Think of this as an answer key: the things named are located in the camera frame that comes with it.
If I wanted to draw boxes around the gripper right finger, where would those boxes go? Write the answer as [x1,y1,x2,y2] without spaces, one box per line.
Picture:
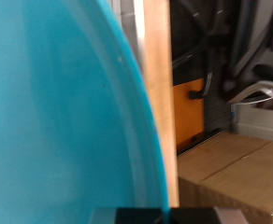
[168,206,251,224]

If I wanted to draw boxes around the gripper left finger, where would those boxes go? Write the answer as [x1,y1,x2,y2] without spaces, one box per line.
[89,206,168,224]

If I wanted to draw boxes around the blue plate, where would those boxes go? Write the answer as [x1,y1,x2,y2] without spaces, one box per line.
[0,0,171,224]

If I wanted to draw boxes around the brown cardboard box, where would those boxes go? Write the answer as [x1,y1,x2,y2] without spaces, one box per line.
[177,130,273,224]

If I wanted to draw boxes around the orange panel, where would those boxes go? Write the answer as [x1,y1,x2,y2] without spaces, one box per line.
[172,77,206,152]

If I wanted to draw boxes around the white box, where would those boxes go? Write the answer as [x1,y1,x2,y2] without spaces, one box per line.
[230,101,273,145]

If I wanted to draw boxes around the black office chair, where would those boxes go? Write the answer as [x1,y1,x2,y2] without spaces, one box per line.
[169,0,273,105]

